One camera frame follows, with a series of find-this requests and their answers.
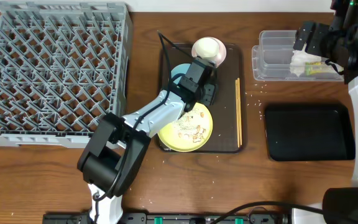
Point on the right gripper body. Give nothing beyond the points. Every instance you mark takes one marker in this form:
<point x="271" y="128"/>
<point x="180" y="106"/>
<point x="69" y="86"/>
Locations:
<point x="305" y="38"/>

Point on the black tray bin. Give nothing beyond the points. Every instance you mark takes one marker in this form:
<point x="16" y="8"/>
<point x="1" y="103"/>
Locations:
<point x="309" y="132"/>

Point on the light blue bowl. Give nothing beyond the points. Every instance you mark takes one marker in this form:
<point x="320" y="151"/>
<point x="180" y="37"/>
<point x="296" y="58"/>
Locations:
<point x="179" y="69"/>

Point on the clear plastic bin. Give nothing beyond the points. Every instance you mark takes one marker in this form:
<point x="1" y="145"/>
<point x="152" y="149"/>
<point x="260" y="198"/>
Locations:
<point x="272" y="57"/>

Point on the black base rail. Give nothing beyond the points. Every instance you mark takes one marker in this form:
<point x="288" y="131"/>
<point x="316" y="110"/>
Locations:
<point x="143" y="218"/>

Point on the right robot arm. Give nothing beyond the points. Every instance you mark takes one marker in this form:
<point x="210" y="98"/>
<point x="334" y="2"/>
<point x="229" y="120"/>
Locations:
<point x="340" y="205"/>

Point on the green snack wrapper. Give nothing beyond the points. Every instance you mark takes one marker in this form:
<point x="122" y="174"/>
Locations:
<point x="313" y="68"/>

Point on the white tissue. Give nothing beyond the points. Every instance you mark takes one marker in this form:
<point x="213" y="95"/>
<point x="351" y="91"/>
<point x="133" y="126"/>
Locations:
<point x="300" y="59"/>

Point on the grey plastic dish rack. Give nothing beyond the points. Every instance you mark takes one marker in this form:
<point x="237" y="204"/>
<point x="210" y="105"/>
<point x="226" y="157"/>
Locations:
<point x="63" y="66"/>

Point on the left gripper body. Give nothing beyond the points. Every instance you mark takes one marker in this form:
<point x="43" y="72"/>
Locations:
<point x="210" y="94"/>

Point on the cream plastic cup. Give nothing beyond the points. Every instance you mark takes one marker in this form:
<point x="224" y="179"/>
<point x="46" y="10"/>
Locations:
<point x="206" y="47"/>

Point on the dark brown serving tray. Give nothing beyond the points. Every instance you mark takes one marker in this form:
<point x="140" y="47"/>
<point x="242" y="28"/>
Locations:
<point x="223" y="138"/>

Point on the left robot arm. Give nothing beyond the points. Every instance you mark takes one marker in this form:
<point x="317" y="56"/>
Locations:
<point x="113" y="155"/>

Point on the yellow plate with crumbs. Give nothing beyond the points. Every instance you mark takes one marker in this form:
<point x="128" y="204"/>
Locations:
<point x="190" y="132"/>

